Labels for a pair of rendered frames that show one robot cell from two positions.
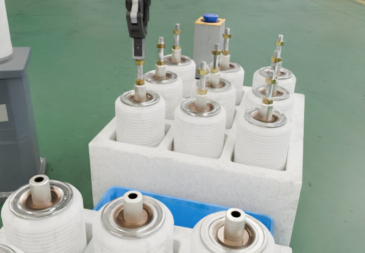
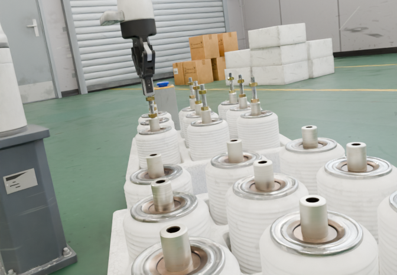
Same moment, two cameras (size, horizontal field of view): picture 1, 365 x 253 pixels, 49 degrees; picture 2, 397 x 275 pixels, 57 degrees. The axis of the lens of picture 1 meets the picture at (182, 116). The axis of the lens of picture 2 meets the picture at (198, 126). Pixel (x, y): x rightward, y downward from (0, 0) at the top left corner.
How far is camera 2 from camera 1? 0.34 m
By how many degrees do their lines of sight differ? 25
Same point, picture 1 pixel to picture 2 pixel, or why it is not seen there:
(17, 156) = (49, 221)
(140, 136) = (167, 157)
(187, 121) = (204, 130)
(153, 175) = not seen: hidden behind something
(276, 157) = (276, 138)
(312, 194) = not seen: hidden behind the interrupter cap
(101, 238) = (227, 173)
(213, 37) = (170, 97)
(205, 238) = (296, 150)
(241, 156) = (251, 147)
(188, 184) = not seen: hidden behind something
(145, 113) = (168, 136)
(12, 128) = (42, 192)
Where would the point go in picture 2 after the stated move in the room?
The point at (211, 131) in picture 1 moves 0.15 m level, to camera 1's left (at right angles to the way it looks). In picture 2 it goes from (223, 134) to (159, 149)
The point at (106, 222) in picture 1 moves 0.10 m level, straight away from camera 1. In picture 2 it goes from (223, 165) to (184, 154)
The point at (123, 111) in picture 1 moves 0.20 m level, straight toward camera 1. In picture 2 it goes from (149, 140) to (197, 156)
